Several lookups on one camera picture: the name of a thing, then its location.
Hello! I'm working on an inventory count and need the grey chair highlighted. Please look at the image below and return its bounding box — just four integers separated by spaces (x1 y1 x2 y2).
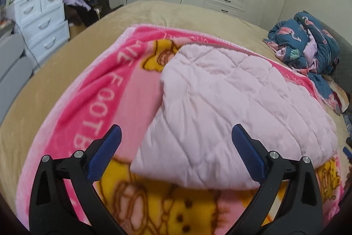
0 33 35 120

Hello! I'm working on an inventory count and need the pink quilted jacket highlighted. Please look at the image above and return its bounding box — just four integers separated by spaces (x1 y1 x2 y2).
130 44 338 191

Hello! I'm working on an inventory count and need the dark clothes pile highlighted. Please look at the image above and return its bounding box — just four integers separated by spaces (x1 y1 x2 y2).
69 0 112 28

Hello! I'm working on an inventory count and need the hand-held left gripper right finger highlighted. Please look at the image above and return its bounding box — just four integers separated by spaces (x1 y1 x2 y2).
220 124 323 235

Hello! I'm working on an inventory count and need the pink cartoon printed blanket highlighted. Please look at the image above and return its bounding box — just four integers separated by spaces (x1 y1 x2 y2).
15 24 345 235

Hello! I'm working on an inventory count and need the dark grey padded headboard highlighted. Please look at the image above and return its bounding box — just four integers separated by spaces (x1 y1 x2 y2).
322 20 352 87

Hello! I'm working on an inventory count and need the beige bed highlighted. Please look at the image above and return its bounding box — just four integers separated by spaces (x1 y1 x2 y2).
0 0 352 213

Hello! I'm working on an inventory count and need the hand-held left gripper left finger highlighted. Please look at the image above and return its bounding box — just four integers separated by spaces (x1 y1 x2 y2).
29 124 130 235

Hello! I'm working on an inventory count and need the white plastic drawer unit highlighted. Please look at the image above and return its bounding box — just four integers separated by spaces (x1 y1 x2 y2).
12 0 69 65

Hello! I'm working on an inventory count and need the blue flamingo print quilt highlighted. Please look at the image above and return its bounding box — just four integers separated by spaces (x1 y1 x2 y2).
262 11 343 114

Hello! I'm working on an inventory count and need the purple cloth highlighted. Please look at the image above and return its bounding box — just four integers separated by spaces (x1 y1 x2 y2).
63 0 90 11

